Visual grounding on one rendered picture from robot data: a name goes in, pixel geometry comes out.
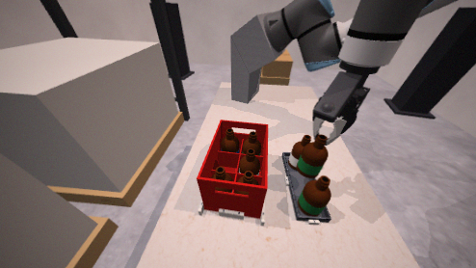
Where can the red bottle crate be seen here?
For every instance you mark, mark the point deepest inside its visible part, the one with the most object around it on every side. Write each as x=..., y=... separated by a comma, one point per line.
x=213, y=200

